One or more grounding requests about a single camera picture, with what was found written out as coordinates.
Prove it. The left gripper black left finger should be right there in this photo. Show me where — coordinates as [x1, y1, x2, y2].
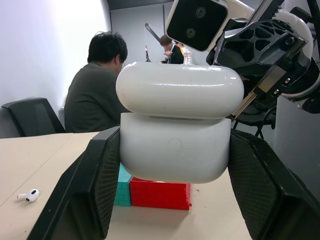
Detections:
[26, 126, 126, 240]

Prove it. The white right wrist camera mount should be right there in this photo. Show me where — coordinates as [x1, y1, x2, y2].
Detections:
[164, 0, 320, 108]

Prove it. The person in black jacket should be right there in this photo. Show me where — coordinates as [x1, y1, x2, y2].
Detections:
[159, 34, 185, 65]

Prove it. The grey slanted metal bar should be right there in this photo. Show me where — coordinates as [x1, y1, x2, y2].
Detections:
[144, 22, 165, 45]

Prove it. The white earbud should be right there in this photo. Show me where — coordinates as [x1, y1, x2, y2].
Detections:
[16, 188, 40, 203]

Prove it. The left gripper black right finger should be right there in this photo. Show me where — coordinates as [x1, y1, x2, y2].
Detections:
[226, 129, 320, 240]

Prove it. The person in grey sweater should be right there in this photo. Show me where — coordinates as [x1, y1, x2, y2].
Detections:
[64, 31, 131, 133]

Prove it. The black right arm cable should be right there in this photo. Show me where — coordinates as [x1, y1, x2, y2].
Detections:
[289, 0, 320, 25]

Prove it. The teal plastic tray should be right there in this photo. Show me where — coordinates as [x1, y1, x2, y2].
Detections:
[113, 163, 133, 207]

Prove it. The clear plastic bottle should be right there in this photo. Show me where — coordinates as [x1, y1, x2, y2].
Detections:
[183, 45, 194, 66]

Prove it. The black office chair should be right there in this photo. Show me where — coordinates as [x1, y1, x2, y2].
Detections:
[1, 97, 66, 138]

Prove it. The white earbud charging case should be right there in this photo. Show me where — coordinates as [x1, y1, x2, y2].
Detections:
[115, 61, 245, 185]

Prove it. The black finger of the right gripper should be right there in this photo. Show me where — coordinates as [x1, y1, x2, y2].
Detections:
[206, 18, 308, 76]

